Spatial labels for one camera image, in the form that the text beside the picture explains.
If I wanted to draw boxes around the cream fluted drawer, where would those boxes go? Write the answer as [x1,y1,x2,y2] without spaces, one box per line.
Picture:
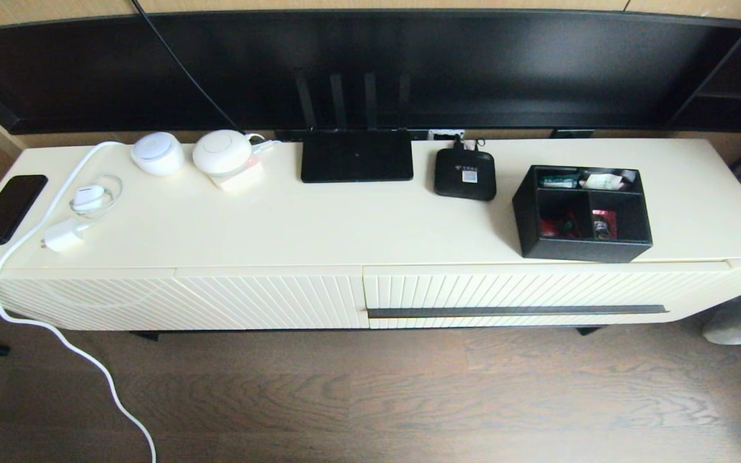
[363,260,731,319]

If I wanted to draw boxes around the black compartment organizer box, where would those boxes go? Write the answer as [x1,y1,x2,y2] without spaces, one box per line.
[512,165,654,264]

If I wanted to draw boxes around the white ribbed cabinet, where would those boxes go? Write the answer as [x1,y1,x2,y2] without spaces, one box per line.
[0,137,741,331]

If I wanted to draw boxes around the black router with antennas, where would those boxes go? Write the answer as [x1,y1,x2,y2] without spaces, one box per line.
[293,71,414,184]

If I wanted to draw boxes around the black set-top box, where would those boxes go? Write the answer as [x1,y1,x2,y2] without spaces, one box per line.
[434,147,497,202]

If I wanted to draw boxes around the cream fluted cabinet door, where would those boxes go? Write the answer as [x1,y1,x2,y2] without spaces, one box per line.
[174,267,369,330]

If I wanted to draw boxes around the cream pink flat box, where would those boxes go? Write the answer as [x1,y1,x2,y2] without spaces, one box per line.
[206,158,264,193]

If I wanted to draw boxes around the large white dome device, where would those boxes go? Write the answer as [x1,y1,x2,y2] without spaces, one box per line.
[192,129,253,177]

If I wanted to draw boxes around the red snack packet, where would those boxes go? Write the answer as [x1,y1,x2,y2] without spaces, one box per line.
[540,215,580,240]

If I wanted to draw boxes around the black television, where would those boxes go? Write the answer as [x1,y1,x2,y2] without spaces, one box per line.
[0,8,741,137]

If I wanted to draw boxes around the green tube packet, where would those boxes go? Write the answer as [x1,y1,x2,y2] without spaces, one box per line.
[540,170,580,189]

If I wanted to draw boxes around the small white round speaker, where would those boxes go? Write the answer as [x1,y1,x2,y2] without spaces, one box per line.
[130,131,185,177]

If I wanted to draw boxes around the pink red sachet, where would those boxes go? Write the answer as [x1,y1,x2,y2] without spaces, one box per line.
[592,210,618,241]

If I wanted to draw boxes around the white crumpled packet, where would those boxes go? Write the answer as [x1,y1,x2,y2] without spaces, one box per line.
[580,170,638,192]

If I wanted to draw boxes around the cream fluted rounded-corner panel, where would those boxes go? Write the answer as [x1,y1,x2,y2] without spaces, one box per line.
[0,267,181,331]

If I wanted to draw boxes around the white charger adapter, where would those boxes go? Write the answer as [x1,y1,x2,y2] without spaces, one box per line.
[40,219,90,253]

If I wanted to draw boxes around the black smartphone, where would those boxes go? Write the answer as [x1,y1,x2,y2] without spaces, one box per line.
[0,174,49,246]

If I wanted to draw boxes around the black set-top box cables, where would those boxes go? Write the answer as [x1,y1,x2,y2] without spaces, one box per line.
[451,133,488,152]

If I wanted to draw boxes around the white plug with cable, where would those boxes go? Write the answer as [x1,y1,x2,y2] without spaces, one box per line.
[245,132,281,156]

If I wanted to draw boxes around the small white case with cable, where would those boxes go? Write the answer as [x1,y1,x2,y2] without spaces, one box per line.
[68,175,123,216]

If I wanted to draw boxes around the thin black television cable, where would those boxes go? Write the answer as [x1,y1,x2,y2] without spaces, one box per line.
[129,0,242,132]

